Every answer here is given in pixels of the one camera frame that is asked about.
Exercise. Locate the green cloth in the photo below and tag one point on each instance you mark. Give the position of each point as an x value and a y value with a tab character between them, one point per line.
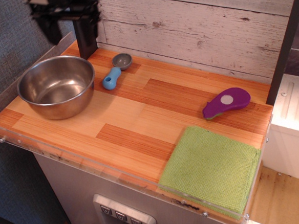
215	170

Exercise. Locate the clear acrylic guard rail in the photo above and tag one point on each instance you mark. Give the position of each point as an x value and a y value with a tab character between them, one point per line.
125	175

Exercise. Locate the grey toy fridge cabinet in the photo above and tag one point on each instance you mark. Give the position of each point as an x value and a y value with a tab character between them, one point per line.
75	188

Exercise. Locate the purple toy eggplant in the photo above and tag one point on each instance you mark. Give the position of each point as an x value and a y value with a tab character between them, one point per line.
229	99

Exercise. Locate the silver dispenser button panel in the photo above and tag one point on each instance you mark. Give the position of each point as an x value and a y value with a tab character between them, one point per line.
112	212

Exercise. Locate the dark vertical post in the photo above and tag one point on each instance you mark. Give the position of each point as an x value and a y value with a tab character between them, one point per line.
87	44
291	29

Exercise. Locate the dark left vertical post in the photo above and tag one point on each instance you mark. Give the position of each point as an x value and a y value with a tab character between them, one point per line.
87	44

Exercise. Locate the stainless steel bowl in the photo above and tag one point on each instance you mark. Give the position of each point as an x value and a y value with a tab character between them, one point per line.
59	87

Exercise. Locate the dark right vertical post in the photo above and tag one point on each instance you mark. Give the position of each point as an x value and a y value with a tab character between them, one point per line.
291	29

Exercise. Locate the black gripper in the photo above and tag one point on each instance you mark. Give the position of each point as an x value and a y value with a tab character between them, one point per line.
49	12

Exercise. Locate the blue handled grey spoon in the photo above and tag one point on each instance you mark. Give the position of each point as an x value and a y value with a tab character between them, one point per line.
120	63

